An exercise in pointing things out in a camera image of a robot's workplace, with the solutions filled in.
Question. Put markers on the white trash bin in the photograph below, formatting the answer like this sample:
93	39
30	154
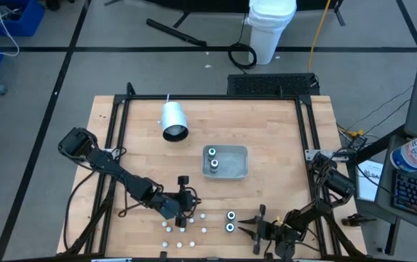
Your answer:
270	32

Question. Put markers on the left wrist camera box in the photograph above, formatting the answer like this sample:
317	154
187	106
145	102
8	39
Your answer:
169	210

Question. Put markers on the black and brown clamp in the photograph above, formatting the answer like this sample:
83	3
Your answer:
355	220

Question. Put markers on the yellow tape tag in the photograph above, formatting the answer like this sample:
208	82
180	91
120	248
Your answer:
277	220

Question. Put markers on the black metal table frame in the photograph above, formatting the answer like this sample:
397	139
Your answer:
211	97

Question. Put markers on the wipes canister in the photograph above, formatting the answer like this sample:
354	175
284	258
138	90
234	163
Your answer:
415	153

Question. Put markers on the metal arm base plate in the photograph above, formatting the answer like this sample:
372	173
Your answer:
311	154

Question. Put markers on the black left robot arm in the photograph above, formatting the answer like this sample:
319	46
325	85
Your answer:
121	174

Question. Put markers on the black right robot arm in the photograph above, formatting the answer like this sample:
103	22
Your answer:
333	180

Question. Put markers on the large blue storage bin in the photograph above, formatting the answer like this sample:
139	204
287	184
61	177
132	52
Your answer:
30	22

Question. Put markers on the backlit black keyboard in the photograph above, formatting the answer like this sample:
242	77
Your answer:
415	193

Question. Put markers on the large blue food coloring bottle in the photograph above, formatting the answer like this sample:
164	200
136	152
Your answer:
231	215

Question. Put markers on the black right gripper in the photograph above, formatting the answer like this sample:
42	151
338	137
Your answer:
270	231

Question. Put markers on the black rod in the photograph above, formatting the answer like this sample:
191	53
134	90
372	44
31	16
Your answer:
175	32

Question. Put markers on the large purple food coloring bottle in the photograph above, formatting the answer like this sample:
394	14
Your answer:
230	228

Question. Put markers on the white paper sheet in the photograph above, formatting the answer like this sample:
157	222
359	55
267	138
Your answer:
368	182

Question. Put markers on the silver spotlight lamp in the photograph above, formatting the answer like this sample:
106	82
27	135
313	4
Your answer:
173	116

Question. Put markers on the large green food coloring bottle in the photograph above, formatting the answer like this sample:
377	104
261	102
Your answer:
212	151

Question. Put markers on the grey plastic bin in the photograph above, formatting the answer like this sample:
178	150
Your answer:
231	163

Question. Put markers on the large black food coloring bottle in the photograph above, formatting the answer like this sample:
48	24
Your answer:
214	163

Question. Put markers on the black perforated computer case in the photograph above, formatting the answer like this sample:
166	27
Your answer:
270	84

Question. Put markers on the grey desk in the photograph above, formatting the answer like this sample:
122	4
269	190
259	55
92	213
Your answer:
384	189

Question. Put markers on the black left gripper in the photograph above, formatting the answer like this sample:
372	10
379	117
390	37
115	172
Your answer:
183	180

